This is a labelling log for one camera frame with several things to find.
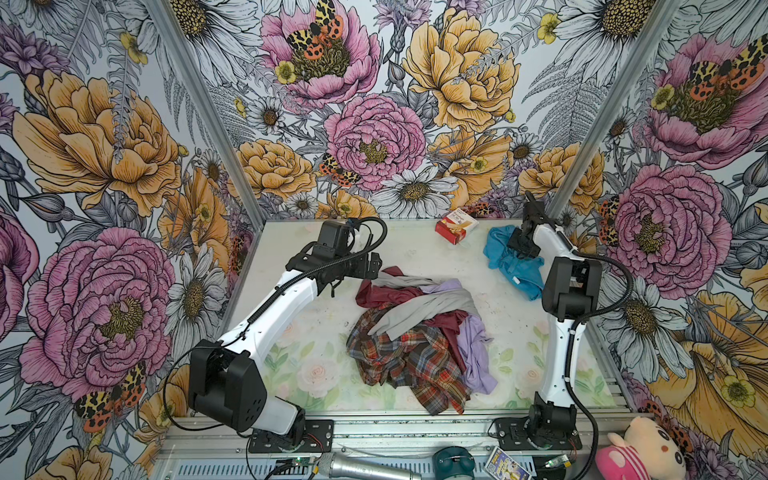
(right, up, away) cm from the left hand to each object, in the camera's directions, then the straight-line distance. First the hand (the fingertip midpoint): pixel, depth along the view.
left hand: (363, 269), depth 83 cm
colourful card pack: (+33, -44, -14) cm, 57 cm away
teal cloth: (+52, -3, +19) cm, 55 cm away
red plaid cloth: (+15, -22, -7) cm, 28 cm away
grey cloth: (+19, -9, -4) cm, 21 cm away
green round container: (+21, -39, -19) cm, 48 cm away
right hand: (+52, +5, +24) cm, 58 cm away
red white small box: (+31, +15, +33) cm, 48 cm away
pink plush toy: (+63, -39, -17) cm, 76 cm away
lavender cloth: (+30, -19, 0) cm, 36 cm away
